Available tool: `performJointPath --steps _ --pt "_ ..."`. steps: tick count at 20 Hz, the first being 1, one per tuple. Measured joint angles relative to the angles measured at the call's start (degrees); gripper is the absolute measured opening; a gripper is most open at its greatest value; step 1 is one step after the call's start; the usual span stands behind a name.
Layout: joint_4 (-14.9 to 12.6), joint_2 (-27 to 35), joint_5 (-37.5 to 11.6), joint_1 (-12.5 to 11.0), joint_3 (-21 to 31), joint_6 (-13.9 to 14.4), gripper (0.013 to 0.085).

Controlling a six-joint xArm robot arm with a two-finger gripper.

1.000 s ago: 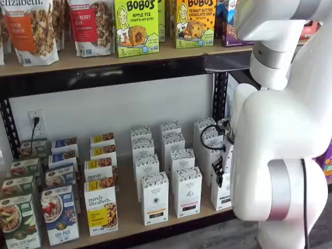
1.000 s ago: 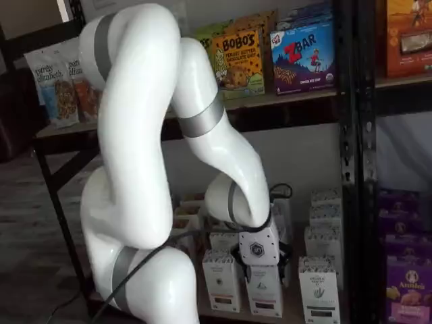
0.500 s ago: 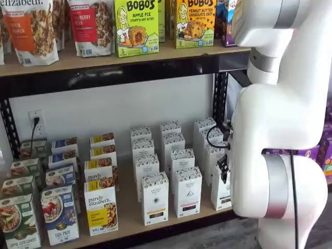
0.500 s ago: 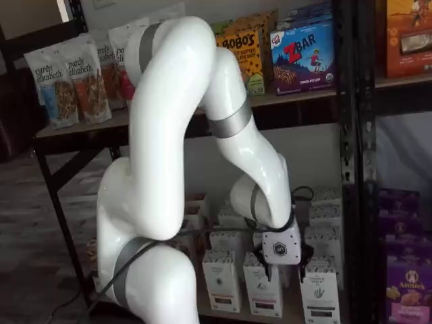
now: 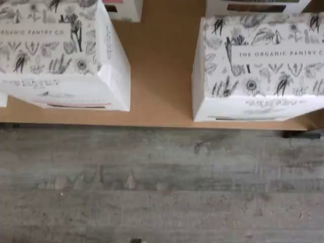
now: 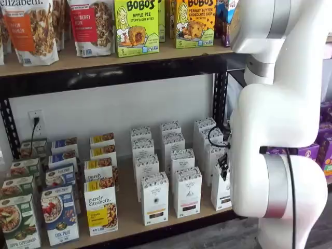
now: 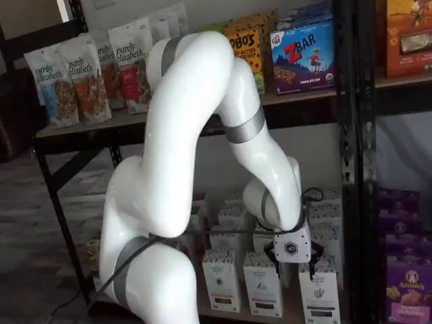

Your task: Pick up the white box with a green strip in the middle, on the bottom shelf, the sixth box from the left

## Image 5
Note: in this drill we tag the brown cardboard shelf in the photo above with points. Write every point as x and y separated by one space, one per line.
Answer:
162 76

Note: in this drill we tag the white box green strip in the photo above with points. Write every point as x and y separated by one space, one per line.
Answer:
258 76

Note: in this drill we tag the white box with dark slot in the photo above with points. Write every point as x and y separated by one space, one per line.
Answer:
126 10

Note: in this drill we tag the white box pink strip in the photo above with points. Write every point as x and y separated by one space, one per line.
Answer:
63 50

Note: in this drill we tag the white box brown slot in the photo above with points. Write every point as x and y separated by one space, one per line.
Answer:
253 8

